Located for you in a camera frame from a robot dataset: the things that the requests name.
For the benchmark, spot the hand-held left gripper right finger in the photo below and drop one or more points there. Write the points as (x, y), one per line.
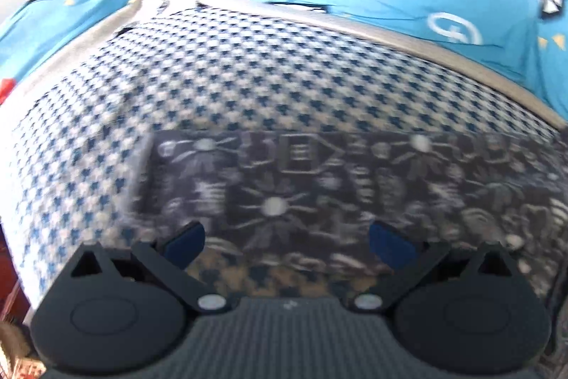
(392, 245)

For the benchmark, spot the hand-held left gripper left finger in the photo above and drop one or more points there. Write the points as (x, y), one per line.
(184, 243)

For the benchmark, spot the grey doodle-print fleece jacket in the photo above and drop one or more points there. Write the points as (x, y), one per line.
(333, 192)

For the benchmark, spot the houndstooth sofa mat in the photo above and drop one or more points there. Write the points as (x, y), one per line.
(222, 72)

